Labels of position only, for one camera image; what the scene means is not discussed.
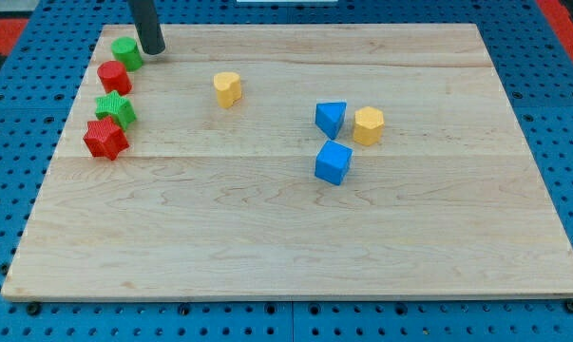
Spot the blue triangle block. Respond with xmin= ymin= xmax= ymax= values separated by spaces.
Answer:
xmin=315 ymin=102 xmax=347 ymax=140

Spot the yellow heart block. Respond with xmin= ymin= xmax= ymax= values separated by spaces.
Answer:
xmin=213 ymin=71 xmax=242 ymax=108

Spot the wooden board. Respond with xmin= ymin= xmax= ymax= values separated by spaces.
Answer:
xmin=2 ymin=24 xmax=573 ymax=302

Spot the blue cube block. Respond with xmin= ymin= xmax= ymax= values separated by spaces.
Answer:
xmin=315 ymin=141 xmax=353 ymax=185

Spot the yellow hexagon block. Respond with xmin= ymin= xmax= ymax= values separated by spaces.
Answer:
xmin=353 ymin=106 xmax=385 ymax=146

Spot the green star block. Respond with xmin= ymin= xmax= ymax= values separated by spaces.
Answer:
xmin=95 ymin=90 xmax=137 ymax=131

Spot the red star block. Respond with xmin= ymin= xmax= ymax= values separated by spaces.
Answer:
xmin=83 ymin=116 xmax=129 ymax=161

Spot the red cylinder block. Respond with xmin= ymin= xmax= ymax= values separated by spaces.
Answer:
xmin=97 ymin=61 xmax=132 ymax=95

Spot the green cylinder block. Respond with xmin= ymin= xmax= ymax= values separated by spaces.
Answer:
xmin=110 ymin=36 xmax=143 ymax=71

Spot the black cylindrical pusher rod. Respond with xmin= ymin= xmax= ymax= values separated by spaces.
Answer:
xmin=127 ymin=0 xmax=165 ymax=55

